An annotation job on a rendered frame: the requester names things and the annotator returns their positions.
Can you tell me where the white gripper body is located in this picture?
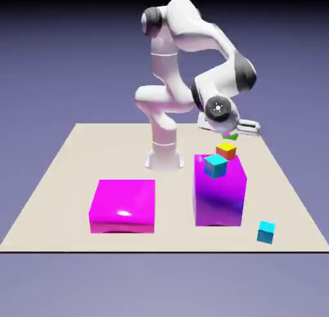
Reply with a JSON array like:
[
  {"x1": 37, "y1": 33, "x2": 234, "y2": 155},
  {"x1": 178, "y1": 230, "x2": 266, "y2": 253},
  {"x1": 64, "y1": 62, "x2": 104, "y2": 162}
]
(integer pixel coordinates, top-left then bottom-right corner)
[{"x1": 197, "y1": 113, "x2": 263, "y2": 138}]

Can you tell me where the small orange cube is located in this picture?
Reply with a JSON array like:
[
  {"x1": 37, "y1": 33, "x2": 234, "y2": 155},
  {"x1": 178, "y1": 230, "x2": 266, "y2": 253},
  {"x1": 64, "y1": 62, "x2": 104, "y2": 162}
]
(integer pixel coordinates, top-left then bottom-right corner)
[{"x1": 215, "y1": 142, "x2": 237, "y2": 161}]

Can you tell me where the small teal cube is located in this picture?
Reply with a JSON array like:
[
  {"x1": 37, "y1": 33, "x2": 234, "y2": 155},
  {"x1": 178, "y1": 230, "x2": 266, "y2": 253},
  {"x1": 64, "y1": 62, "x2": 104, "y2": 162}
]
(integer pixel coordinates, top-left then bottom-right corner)
[{"x1": 204, "y1": 154, "x2": 229, "y2": 180}]

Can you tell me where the small cyan cube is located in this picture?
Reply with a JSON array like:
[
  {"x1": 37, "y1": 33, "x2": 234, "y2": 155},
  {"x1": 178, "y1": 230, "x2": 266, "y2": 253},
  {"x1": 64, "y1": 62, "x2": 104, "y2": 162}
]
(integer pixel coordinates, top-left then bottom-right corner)
[{"x1": 256, "y1": 220, "x2": 276, "y2": 245}]

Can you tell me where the large purple box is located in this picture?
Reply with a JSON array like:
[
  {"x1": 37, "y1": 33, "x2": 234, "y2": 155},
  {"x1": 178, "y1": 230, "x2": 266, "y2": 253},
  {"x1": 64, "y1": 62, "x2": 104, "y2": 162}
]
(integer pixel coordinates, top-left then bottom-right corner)
[{"x1": 193, "y1": 153, "x2": 248, "y2": 228}]

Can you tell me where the large magenta box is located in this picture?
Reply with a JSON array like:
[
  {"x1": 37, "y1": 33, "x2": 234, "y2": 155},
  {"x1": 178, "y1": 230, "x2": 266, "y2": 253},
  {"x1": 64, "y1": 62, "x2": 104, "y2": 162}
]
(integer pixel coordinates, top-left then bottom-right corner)
[{"x1": 88, "y1": 178, "x2": 156, "y2": 235}]

